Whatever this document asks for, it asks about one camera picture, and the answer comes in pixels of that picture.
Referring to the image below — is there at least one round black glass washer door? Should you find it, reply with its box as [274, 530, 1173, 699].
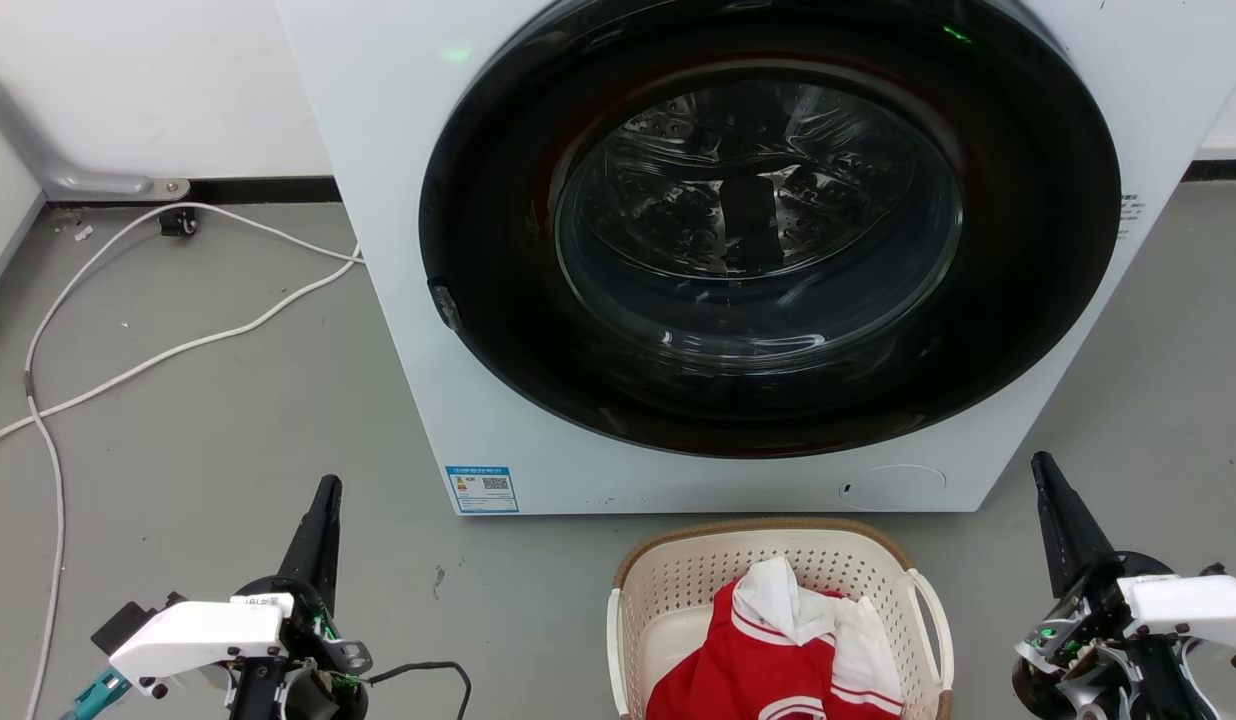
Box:
[418, 0, 1124, 460]

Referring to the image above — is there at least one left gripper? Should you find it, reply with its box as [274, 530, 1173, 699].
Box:
[226, 474, 375, 720]

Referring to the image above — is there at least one long white power cable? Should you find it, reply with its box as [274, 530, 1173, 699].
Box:
[0, 255, 364, 459]

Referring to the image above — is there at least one red and white garment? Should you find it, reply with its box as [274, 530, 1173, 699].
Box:
[645, 556, 905, 720]

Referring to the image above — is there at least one teal cable connector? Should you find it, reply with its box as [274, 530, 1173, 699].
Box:
[62, 668, 133, 720]

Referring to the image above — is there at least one thin black cable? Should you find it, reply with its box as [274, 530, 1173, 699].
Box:
[364, 660, 475, 720]

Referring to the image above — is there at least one blue white energy label sticker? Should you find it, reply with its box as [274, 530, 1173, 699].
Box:
[445, 465, 521, 515]

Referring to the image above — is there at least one white front-load washing machine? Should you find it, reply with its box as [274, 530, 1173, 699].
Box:
[275, 0, 1236, 517]

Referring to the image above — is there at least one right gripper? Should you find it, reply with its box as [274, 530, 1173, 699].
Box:
[1011, 451, 1224, 720]

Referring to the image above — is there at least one cream perforated plastic laundry basket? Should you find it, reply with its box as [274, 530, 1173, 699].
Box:
[606, 517, 956, 720]

